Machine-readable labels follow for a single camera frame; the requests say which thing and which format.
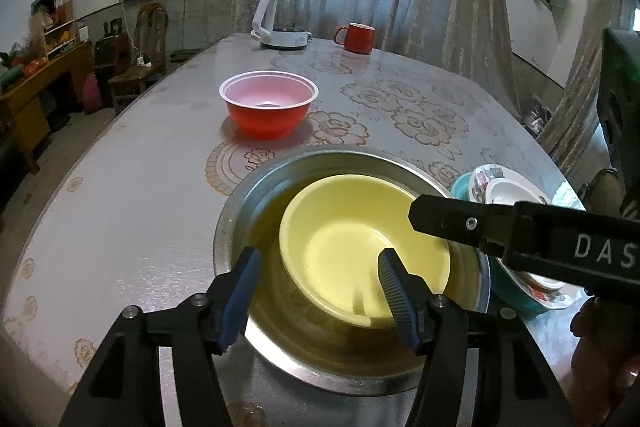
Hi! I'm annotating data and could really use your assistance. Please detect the beige door curtain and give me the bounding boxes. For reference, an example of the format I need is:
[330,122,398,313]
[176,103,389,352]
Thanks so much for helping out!
[537,0,636,178]

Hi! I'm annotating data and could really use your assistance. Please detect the red mug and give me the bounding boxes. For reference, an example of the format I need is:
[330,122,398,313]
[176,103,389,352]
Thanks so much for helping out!
[334,23,376,54]

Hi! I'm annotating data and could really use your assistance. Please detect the white electric glass kettle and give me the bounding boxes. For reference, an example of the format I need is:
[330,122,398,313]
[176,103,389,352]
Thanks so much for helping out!
[251,0,313,51]

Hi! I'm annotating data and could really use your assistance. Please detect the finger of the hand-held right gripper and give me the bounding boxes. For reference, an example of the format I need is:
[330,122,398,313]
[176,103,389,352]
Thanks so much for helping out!
[408,193,518,258]

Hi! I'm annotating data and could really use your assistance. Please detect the wooden desk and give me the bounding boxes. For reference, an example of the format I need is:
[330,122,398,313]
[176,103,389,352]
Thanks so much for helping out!
[0,39,96,175]

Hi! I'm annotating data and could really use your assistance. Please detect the person's right hand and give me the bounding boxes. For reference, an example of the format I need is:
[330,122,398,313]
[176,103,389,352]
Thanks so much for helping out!
[570,292,640,427]

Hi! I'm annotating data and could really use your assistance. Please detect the yellow plastic bowl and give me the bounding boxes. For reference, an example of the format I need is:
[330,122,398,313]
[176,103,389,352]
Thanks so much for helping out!
[278,174,452,329]

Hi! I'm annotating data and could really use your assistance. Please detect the white dragon print plate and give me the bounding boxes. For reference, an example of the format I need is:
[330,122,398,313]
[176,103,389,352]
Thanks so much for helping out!
[467,163,588,310]

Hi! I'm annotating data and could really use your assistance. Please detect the cluttered desk shelf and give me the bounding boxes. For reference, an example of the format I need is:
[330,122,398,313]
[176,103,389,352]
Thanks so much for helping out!
[30,0,76,58]

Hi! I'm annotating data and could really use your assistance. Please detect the stainless steel basin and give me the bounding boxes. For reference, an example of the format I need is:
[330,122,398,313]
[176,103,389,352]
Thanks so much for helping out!
[213,146,493,395]

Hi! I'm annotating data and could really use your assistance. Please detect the dark cloth bundle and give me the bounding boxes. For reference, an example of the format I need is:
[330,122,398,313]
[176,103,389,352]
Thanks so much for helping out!
[522,93,555,138]

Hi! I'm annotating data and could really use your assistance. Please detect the wooden chair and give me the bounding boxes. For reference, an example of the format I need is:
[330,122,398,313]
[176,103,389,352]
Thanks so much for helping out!
[107,2,168,112]

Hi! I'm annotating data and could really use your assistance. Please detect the red plastic bowl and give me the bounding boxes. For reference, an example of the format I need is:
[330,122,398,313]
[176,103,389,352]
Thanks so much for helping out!
[219,70,319,140]

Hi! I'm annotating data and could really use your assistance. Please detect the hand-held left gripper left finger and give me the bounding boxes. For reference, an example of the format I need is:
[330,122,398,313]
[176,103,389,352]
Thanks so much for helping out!
[67,247,263,427]

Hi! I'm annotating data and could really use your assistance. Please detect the pink bag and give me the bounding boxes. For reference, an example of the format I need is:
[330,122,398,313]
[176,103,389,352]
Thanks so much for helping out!
[81,74,102,114]

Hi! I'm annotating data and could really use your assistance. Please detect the white floral plate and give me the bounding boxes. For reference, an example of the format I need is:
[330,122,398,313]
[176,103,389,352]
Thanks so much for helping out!
[485,178,551,290]

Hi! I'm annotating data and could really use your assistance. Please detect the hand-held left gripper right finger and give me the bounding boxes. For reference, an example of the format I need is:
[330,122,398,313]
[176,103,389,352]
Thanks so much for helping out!
[377,247,573,427]

